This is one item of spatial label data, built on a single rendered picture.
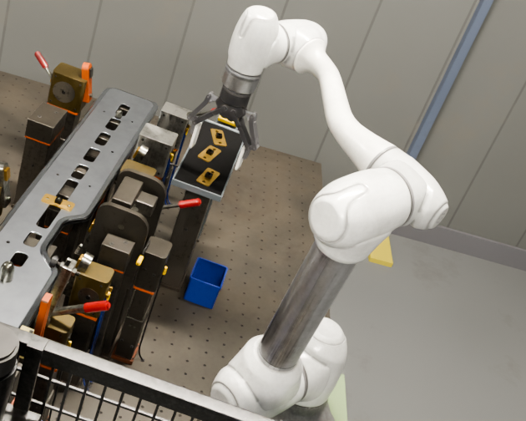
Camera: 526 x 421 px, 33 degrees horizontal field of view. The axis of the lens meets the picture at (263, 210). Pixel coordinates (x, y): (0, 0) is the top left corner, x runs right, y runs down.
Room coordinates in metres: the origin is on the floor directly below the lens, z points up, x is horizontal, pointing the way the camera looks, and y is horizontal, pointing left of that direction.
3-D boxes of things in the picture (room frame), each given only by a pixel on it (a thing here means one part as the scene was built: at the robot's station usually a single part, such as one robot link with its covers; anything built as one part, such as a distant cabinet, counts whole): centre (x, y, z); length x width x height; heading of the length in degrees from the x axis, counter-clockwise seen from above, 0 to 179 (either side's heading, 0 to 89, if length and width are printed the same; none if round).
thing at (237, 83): (1.99, 0.17, 1.47); 0.09 x 0.09 x 0.06
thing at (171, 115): (2.45, 0.36, 0.88); 0.12 x 0.07 x 0.36; 92
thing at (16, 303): (1.87, 0.52, 1.00); 1.38 x 0.22 x 0.02; 2
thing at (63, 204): (1.85, 0.51, 1.01); 0.08 x 0.04 x 0.01; 93
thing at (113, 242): (1.63, 0.29, 0.91); 0.07 x 0.05 x 0.42; 92
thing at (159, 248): (1.73, 0.20, 0.89); 0.09 x 0.08 x 0.38; 92
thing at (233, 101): (1.99, 0.17, 1.40); 0.08 x 0.07 x 0.09; 81
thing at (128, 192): (1.76, 0.31, 0.95); 0.18 x 0.13 x 0.49; 2
